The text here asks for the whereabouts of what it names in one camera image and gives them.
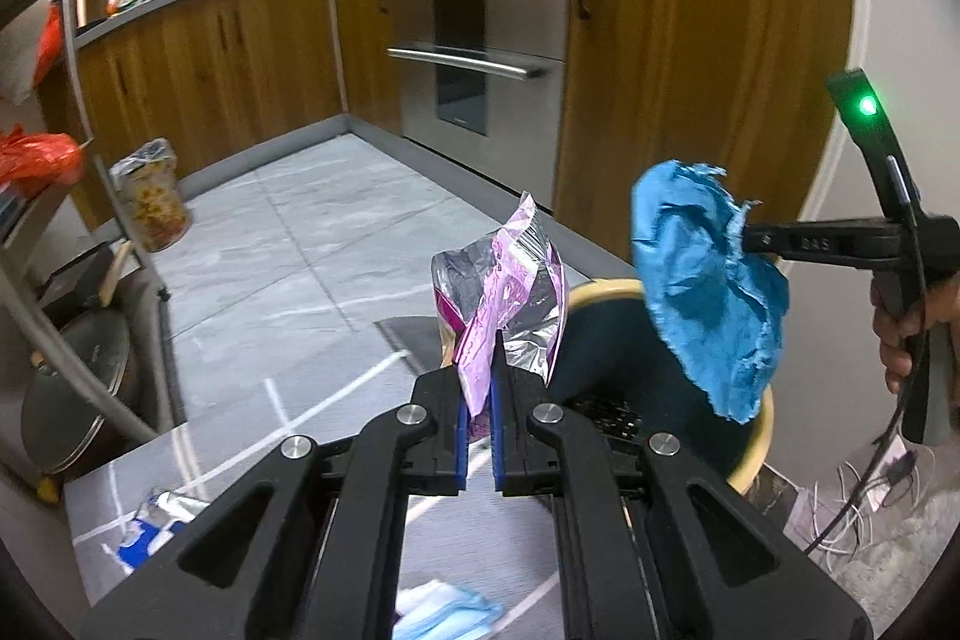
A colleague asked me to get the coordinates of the narrow wooden cabinet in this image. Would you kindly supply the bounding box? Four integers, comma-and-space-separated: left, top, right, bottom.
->
330, 0, 406, 139

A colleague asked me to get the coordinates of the yellow-rimmed trash bin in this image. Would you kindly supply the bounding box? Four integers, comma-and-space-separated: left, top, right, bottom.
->
566, 278, 776, 495

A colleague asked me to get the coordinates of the beige fluffy rug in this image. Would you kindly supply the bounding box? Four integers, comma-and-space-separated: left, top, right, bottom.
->
825, 490, 953, 640

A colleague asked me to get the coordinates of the stainless steel oven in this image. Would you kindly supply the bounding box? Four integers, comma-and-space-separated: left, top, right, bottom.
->
379, 0, 571, 161

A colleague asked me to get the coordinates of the dark grey mat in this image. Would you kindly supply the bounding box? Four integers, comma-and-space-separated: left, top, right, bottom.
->
375, 315, 451, 378

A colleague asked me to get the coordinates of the grey rug with white lines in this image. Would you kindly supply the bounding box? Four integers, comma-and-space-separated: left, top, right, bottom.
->
64, 314, 571, 640

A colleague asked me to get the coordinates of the red plastic bag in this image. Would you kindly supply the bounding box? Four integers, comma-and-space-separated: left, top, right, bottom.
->
0, 124, 87, 185
34, 2, 65, 86

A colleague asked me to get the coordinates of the grey pot lid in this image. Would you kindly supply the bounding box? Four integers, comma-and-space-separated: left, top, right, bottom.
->
21, 366, 106, 483

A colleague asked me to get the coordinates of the long wooden cabinet run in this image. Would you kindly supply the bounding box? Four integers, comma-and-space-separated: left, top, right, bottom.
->
75, 0, 346, 184

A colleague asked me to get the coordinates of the black pot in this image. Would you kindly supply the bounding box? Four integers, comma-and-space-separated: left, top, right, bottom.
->
56, 306, 140, 401

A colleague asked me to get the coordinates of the pink foil snack wrapper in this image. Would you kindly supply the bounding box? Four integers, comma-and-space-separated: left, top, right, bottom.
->
430, 192, 565, 442

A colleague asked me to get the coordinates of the metal storage rack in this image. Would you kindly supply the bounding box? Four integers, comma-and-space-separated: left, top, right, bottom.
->
0, 0, 188, 453

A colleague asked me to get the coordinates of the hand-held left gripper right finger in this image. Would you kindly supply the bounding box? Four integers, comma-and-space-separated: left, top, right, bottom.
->
491, 340, 875, 640

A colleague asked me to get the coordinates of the yellow foil snack bag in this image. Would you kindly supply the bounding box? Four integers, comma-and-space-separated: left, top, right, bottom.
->
110, 139, 194, 253

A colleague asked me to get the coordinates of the large wooden cabinet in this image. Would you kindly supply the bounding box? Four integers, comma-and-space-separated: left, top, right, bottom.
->
555, 0, 856, 266

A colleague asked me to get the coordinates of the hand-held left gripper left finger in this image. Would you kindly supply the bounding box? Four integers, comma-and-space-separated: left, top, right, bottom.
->
79, 368, 470, 640

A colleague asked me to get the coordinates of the person's right hand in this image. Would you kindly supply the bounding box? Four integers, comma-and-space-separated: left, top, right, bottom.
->
870, 274, 960, 395

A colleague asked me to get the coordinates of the blue face mask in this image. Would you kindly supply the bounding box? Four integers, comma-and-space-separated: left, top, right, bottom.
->
394, 581, 503, 640

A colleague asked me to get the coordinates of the black cable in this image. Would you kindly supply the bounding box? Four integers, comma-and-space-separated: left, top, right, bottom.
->
802, 325, 931, 555

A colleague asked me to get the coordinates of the blue paper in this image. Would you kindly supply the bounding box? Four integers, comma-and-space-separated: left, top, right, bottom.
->
630, 160, 791, 425

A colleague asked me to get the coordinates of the blue and white wrapper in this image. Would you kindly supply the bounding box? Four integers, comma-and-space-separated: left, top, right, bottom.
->
118, 488, 212, 570

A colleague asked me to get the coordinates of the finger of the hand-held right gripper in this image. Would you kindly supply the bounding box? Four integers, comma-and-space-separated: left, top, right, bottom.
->
739, 218, 912, 272

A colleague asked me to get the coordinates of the white cable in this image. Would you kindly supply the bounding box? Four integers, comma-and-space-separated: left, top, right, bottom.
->
806, 445, 946, 558

